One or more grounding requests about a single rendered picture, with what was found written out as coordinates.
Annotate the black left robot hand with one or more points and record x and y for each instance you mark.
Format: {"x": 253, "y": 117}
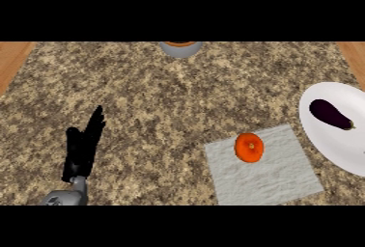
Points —
{"x": 83, "y": 146}

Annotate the white plate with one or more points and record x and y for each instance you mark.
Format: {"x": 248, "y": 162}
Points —
{"x": 338, "y": 143}

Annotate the grey bowl with orange rim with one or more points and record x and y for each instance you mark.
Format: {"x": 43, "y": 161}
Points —
{"x": 180, "y": 50}

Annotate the dark purple eggplant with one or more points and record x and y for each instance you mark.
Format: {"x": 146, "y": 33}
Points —
{"x": 328, "y": 113}

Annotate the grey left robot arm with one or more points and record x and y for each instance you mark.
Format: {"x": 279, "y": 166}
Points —
{"x": 71, "y": 195}

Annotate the orange tomato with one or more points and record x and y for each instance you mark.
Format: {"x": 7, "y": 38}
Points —
{"x": 248, "y": 148}

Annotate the pale grey placemat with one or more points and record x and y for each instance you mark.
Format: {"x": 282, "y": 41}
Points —
{"x": 266, "y": 175}

